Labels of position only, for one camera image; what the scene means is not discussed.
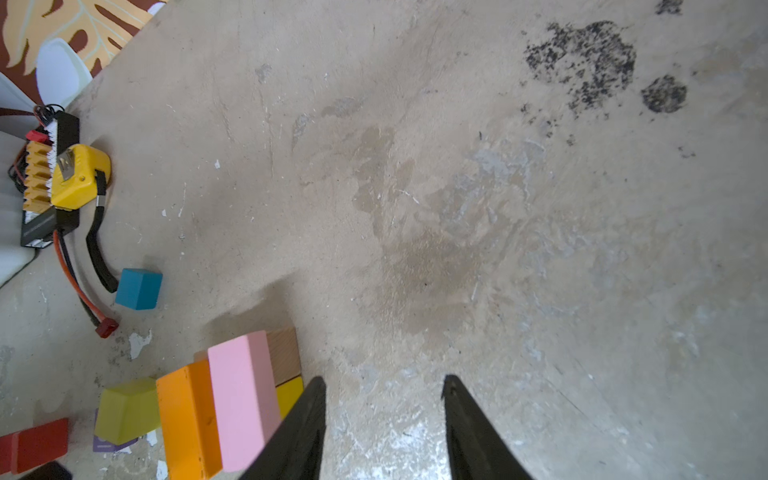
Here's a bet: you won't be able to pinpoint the pink wooden block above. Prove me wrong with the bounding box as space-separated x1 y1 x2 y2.
208 331 281 472

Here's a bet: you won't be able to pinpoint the tape measure black strap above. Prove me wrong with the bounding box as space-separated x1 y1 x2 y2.
85 170 120 295

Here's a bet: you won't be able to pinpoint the teal wooden cube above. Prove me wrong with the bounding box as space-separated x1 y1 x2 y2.
115 268 163 311

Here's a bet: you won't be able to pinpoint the yellow tape measure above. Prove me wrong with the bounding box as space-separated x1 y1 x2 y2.
51 144 112 211

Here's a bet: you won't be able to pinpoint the orange wooden block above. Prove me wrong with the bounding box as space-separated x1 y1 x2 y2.
156 360 222 479

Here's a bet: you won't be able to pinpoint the yellow rectangular wooden block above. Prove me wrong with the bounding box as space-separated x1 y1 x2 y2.
276 375 304 419

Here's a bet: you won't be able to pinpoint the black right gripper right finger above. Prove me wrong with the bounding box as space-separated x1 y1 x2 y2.
441 374 532 480

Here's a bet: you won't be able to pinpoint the lime green wooden cube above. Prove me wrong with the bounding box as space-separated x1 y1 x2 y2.
94 377 161 445

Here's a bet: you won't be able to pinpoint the red black power cable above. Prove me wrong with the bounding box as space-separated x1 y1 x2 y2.
52 230 120 340

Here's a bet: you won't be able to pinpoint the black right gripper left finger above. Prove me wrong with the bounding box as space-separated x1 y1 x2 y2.
240 376 326 480

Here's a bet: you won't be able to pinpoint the natural wood block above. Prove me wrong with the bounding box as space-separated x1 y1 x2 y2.
192 327 302 390

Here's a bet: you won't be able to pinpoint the red wooden arch block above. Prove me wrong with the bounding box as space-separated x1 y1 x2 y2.
1 418 69 475

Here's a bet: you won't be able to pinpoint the brown lid white toolbox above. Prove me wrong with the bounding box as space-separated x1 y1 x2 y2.
1 74 37 285

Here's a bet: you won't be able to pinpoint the black charging board yellow connectors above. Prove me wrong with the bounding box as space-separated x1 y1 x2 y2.
20 110 79 249

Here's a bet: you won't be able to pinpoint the purple number block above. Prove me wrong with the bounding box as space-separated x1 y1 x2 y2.
92 411 138 453

